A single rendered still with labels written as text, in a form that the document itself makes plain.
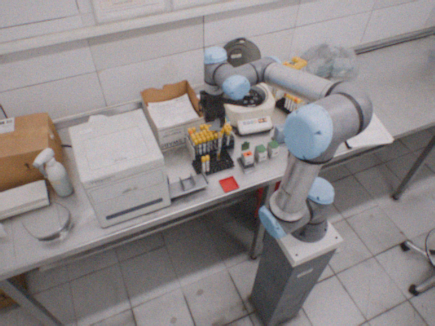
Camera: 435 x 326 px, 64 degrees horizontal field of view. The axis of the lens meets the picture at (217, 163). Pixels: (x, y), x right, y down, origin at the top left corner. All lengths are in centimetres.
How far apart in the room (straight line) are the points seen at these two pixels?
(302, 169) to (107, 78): 110
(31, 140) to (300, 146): 110
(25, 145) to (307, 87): 109
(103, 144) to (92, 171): 12
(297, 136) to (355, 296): 164
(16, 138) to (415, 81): 206
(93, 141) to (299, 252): 83
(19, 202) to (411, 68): 218
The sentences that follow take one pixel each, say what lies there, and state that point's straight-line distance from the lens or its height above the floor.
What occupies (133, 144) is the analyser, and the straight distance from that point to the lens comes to 125.
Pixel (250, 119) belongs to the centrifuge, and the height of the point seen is 93.
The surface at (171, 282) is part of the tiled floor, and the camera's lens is 222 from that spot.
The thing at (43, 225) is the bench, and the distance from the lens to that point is 151.
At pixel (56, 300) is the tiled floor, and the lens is 235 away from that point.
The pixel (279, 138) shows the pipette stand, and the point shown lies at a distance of 163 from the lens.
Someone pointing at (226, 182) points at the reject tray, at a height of 88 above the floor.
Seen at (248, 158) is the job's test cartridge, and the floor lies 94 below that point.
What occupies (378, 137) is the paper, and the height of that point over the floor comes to 89.
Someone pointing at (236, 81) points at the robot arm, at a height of 142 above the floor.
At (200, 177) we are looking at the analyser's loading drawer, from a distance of 145.
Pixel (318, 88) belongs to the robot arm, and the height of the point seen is 149.
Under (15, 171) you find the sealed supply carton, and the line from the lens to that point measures 160.
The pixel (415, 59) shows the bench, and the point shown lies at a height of 87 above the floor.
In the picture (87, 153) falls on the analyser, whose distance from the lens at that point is 126.
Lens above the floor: 206
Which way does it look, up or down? 49 degrees down
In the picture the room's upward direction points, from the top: 2 degrees clockwise
